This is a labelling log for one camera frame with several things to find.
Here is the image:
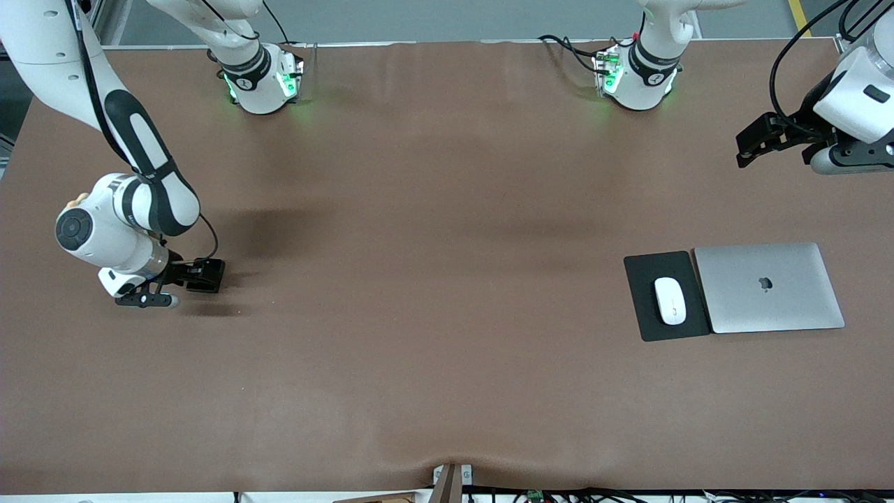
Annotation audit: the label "grey metal table bracket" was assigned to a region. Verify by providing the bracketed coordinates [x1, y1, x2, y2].
[431, 462, 474, 503]

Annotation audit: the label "green-lit left base box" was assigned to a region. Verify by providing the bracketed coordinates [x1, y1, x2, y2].
[592, 43, 626, 95]

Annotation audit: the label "brown table cover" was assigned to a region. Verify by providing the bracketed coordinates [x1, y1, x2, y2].
[0, 38, 894, 494]

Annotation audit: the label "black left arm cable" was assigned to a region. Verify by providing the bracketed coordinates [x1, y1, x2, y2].
[768, 0, 894, 133]

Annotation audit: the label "aluminium frame profiles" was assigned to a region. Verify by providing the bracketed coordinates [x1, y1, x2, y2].
[77, 0, 116, 46]

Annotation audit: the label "green-lit right base box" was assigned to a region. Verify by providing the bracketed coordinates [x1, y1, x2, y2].
[274, 43, 306, 104]

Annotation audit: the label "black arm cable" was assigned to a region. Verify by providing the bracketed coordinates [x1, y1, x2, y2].
[768, 0, 894, 133]
[63, 0, 261, 263]

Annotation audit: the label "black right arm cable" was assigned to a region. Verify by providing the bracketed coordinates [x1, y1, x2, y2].
[63, 0, 261, 263]

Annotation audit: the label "green-lit base box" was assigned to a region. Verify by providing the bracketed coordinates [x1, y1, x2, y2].
[274, 43, 306, 104]
[592, 43, 626, 95]

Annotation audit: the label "silver closed laptop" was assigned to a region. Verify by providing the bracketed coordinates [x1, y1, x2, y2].
[694, 242, 846, 335]

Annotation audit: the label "black left base cables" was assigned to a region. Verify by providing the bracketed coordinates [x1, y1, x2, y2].
[538, 34, 605, 74]

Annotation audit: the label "black right base cable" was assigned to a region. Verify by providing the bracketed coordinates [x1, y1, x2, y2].
[262, 0, 293, 46]

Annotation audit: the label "white computer mouse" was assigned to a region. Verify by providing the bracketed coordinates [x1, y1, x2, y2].
[654, 277, 687, 326]

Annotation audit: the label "black square phone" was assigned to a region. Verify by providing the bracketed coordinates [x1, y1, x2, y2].
[186, 258, 226, 294]

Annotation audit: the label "black mouse pad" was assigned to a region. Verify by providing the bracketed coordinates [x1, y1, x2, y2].
[623, 251, 712, 343]

